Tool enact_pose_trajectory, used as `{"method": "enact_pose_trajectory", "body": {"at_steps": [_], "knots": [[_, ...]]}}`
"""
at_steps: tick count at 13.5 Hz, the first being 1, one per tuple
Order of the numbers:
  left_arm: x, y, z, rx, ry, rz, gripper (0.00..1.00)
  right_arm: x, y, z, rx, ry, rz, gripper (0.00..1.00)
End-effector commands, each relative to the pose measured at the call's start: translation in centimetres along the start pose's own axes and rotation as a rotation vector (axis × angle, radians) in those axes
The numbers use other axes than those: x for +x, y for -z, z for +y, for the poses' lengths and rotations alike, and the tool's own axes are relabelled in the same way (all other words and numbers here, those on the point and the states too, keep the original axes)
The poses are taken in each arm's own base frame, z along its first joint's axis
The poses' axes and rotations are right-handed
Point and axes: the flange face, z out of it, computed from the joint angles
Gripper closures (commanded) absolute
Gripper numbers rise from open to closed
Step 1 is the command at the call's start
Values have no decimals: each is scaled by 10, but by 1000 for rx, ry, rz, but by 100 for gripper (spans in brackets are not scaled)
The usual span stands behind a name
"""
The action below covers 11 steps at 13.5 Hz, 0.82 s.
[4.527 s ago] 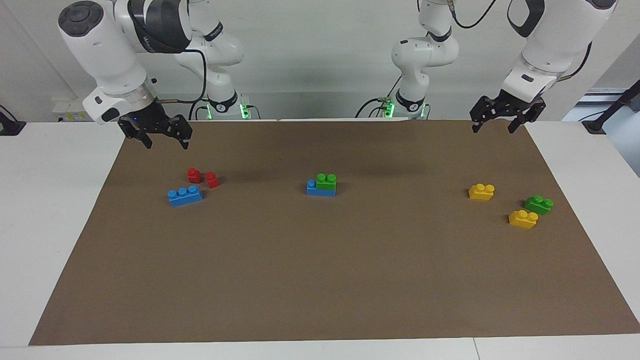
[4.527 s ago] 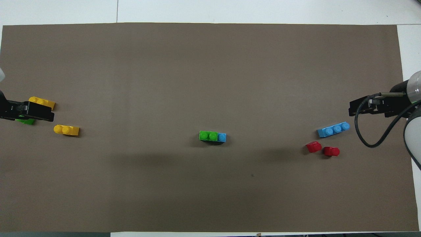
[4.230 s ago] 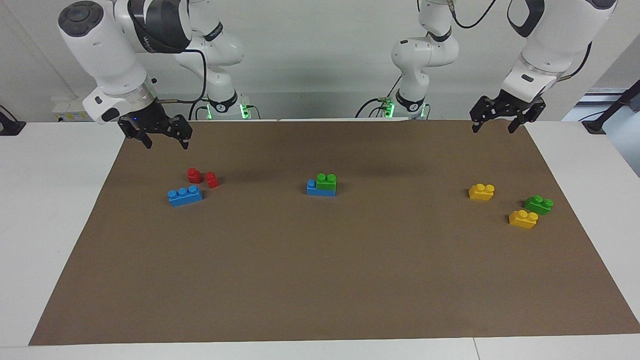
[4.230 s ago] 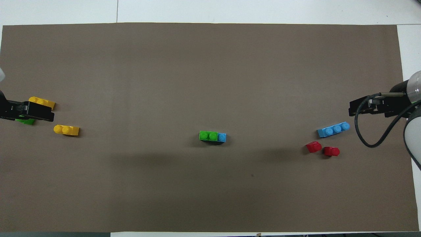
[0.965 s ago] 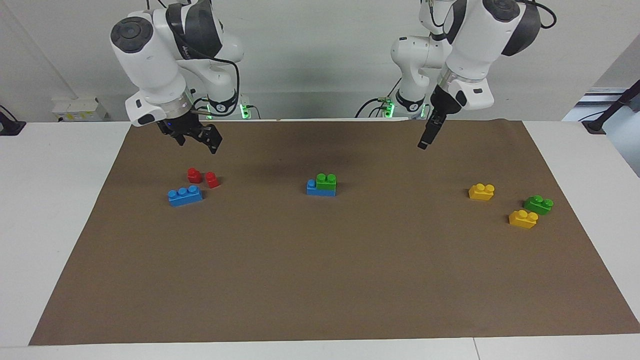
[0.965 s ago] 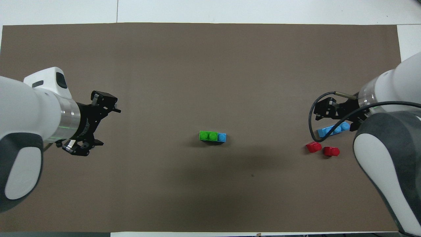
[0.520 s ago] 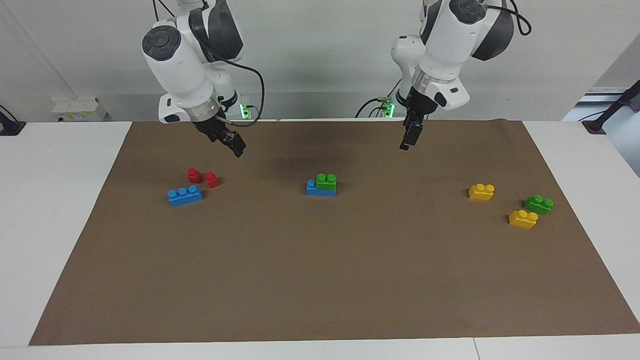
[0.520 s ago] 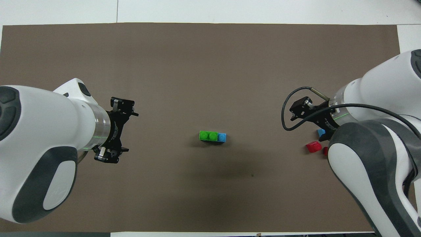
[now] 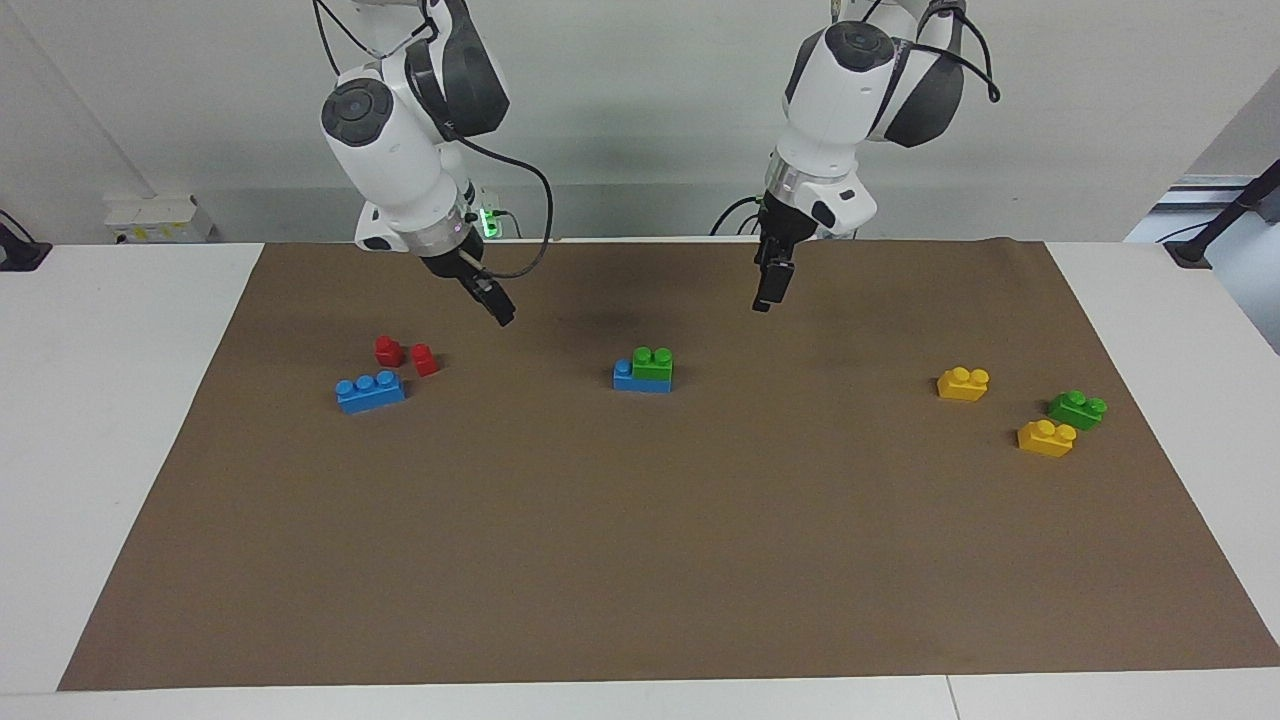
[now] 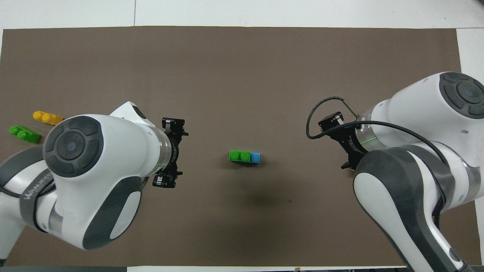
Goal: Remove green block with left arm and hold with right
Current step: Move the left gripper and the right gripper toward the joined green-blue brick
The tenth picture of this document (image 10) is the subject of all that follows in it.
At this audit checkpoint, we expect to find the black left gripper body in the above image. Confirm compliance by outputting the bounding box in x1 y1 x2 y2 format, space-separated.
163 128 184 178

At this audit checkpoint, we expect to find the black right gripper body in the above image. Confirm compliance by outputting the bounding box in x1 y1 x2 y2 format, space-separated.
321 121 370 167

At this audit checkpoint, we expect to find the green two-stud toy block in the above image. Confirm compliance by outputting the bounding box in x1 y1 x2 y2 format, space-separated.
9 125 42 144
229 150 251 163

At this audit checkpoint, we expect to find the yellow two-stud toy block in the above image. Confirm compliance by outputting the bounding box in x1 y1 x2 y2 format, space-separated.
33 110 64 126

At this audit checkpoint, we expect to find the brown paper table mat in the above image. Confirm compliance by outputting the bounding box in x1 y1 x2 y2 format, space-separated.
0 26 476 267

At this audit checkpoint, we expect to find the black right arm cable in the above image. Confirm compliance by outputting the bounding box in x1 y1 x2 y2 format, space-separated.
306 96 451 167

